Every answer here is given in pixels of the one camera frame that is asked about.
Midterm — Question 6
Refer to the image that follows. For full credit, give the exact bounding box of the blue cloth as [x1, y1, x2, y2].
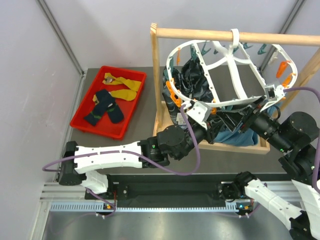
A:
[214, 103, 281, 147]

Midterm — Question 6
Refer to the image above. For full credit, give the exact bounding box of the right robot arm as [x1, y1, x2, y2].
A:
[216, 98, 320, 240]

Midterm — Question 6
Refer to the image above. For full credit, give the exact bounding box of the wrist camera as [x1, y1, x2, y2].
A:
[181, 100, 212, 131]
[264, 82, 285, 102]

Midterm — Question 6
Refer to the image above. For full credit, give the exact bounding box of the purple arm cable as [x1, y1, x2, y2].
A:
[283, 86, 320, 191]
[41, 104, 201, 176]

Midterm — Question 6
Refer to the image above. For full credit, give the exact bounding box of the yellow sock upper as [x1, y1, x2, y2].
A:
[102, 72, 141, 92]

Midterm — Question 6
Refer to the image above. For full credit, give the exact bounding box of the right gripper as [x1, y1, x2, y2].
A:
[215, 94, 291, 151]

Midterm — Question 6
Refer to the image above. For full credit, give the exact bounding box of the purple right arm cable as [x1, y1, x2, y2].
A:
[283, 86, 320, 191]

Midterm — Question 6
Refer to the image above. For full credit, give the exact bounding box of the wooden hanging rack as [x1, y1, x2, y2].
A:
[149, 22, 320, 155]

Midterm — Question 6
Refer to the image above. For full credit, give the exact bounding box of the navy sock with santa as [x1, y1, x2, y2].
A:
[84, 94, 116, 126]

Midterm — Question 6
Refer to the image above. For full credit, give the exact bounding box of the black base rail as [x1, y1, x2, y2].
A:
[98, 174, 243, 208]

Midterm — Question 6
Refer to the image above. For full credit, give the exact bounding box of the yellow sock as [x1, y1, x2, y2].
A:
[92, 89, 137, 104]
[102, 72, 141, 92]

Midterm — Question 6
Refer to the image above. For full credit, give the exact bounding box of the navy sock green stripe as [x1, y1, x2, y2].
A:
[103, 101, 124, 124]

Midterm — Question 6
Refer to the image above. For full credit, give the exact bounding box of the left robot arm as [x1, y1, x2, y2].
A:
[58, 117, 224, 199]

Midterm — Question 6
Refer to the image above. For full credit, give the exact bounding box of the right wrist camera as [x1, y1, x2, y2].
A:
[264, 82, 285, 102]

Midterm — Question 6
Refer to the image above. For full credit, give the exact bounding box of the dark patterned cloth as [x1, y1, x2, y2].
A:
[162, 58, 214, 125]

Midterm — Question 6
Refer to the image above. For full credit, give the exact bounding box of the red plastic tray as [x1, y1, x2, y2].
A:
[70, 66, 147, 140]

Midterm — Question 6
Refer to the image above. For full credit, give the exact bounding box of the white round clip hanger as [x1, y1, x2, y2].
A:
[166, 41, 292, 109]

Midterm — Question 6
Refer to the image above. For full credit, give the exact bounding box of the yellow sock lower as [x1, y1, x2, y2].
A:
[92, 89, 137, 104]

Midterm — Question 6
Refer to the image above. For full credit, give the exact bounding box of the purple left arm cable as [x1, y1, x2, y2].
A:
[41, 104, 201, 176]

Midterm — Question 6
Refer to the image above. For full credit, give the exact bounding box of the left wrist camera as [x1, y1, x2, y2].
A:
[181, 100, 212, 131]

